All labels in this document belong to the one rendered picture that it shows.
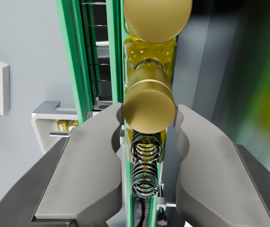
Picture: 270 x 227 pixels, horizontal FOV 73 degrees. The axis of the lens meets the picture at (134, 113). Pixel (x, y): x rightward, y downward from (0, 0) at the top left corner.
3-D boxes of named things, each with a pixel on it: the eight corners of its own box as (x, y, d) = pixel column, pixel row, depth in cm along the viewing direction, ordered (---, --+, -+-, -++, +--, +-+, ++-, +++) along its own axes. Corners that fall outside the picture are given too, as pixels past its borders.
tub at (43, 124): (113, 143, 68) (108, 161, 61) (54, 141, 69) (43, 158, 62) (110, 103, 59) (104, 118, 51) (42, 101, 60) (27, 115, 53)
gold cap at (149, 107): (167, 105, 16) (173, 136, 12) (127, 103, 16) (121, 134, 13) (172, 65, 14) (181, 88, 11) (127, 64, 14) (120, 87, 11)
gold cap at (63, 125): (61, 129, 64) (59, 118, 61) (71, 129, 63) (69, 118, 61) (57, 134, 61) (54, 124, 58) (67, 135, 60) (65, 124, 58)
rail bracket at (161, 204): (175, 185, 60) (182, 229, 48) (154, 184, 60) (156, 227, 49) (177, 177, 58) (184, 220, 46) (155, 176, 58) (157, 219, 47)
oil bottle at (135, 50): (161, 51, 37) (174, 100, 19) (134, 51, 37) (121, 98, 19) (164, 20, 34) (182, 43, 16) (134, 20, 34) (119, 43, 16)
